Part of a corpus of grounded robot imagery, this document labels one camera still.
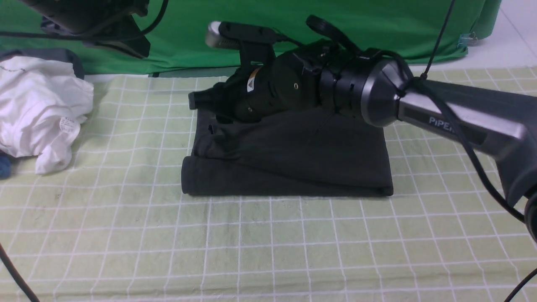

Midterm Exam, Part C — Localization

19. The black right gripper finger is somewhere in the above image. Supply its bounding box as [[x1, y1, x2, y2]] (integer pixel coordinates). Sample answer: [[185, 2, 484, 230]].
[[188, 82, 229, 124]]

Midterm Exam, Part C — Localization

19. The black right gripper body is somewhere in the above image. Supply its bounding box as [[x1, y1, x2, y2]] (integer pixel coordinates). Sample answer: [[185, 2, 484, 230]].
[[218, 44, 336, 124]]

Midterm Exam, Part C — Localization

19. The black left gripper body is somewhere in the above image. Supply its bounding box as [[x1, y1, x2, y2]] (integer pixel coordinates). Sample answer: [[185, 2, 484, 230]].
[[21, 0, 150, 59]]

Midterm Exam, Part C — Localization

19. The dark gray long-sleeve top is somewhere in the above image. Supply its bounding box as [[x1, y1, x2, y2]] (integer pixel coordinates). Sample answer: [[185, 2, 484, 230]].
[[181, 108, 394, 198]]

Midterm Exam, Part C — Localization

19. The gray right robot arm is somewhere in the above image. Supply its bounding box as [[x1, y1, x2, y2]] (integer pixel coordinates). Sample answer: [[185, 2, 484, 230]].
[[188, 39, 537, 239]]

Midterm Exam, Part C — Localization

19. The gray garment behind white shirt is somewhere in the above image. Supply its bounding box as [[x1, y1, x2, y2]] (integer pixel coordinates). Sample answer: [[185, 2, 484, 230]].
[[0, 48, 86, 80]]

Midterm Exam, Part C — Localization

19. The white crumpled shirt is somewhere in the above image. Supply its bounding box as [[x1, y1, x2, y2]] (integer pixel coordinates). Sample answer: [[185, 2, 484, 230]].
[[0, 57, 94, 174]]

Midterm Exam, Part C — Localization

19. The green backdrop cloth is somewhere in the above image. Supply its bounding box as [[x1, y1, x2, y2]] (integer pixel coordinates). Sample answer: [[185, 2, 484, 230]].
[[0, 0, 502, 74]]

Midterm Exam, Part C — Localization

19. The green checkered table mat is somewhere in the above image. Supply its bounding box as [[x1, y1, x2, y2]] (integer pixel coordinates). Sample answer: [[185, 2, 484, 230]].
[[0, 76, 536, 302]]

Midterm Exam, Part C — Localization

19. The blue binder clip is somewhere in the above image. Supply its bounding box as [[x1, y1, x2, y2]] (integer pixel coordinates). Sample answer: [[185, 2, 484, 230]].
[[457, 32, 479, 49]]

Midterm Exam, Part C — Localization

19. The blue garment at left edge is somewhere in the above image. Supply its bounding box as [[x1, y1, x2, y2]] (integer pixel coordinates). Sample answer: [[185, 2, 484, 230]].
[[0, 151, 12, 180]]

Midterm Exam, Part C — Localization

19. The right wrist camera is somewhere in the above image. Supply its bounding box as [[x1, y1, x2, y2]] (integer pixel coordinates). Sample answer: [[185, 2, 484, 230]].
[[205, 21, 287, 67]]

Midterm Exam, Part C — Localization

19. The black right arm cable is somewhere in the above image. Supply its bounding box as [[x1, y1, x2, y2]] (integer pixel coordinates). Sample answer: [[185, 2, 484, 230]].
[[306, 0, 537, 302]]

